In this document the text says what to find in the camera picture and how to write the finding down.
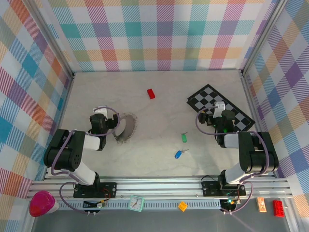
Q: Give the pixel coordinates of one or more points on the green key tag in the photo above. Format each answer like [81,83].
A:
[184,138]

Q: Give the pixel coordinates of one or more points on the brass key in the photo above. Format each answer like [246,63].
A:
[185,151]

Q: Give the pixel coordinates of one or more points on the blue key tag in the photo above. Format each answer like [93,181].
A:
[178,154]

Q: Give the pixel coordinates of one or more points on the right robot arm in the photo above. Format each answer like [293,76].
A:
[258,157]

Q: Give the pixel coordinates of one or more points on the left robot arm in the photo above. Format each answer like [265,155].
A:
[62,154]

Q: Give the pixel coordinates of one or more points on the black white chessboard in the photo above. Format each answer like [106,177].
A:
[207,96]

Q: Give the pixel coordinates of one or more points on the smooth red brick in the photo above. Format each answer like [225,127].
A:
[151,93]

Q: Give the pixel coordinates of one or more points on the mint green alarm clock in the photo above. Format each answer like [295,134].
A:
[136,203]

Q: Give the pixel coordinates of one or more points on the orange toy brick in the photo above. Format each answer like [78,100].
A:
[183,206]

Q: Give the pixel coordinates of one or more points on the pink plastic cup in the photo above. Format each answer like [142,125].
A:
[41,204]

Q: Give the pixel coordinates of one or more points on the studded red toy brick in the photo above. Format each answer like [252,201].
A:
[278,207]

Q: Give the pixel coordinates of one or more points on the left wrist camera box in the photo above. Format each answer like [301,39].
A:
[101,110]

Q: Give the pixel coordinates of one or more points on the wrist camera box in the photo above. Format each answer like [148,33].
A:
[219,108]
[101,110]

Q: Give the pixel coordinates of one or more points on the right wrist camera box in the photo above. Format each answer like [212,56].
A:
[219,108]

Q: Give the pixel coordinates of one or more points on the aluminium side rail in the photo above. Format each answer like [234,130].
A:
[61,120]
[251,101]

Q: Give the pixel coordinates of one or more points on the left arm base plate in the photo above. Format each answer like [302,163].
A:
[108,189]

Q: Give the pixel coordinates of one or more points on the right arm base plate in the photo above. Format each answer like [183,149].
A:
[210,188]

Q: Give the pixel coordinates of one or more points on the aluminium mounting rail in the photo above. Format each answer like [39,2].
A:
[157,187]

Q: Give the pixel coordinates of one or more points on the aluminium frame post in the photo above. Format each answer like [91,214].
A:
[51,38]
[263,36]

